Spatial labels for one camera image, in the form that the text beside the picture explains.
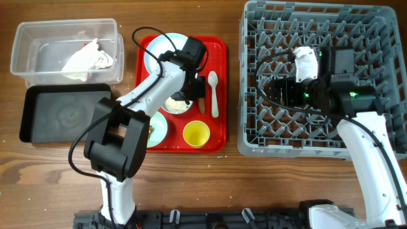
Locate white rice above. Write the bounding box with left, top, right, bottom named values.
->
left=162, top=97, right=193, bottom=115

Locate light blue rice bowl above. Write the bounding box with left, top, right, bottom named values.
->
left=162, top=92, right=193, bottom=115

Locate yellow plastic cup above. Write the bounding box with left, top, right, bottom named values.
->
left=183, top=120, right=210, bottom=148

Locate light green bowl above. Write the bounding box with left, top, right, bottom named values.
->
left=147, top=111, right=168, bottom=148

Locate brown food scrap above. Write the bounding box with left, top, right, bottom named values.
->
left=148, top=125, right=155, bottom=139

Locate white napkin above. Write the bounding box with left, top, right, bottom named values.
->
left=94, top=50, right=114, bottom=69
left=62, top=38, right=104, bottom=81

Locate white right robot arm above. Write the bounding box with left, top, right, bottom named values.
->
left=258, top=46, right=406, bottom=228

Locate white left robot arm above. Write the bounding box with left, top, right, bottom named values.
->
left=84, top=37, right=208, bottom=228

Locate grey dishwasher rack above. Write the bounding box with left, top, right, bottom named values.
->
left=237, top=1, right=406, bottom=160

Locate black waste tray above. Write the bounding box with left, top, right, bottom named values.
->
left=19, top=83, right=111, bottom=143

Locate brown carrot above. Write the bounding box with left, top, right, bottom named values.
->
left=197, top=98, right=205, bottom=114

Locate white plastic spoon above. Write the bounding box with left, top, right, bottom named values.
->
left=208, top=71, right=219, bottom=118

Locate red plastic tray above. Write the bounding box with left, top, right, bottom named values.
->
left=148, top=36, right=228, bottom=153

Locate large light blue plate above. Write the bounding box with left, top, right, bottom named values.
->
left=144, top=33, right=188, bottom=74

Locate clear plastic bin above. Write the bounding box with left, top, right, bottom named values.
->
left=10, top=18, right=124, bottom=87

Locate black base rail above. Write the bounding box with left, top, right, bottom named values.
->
left=72, top=208, right=310, bottom=229

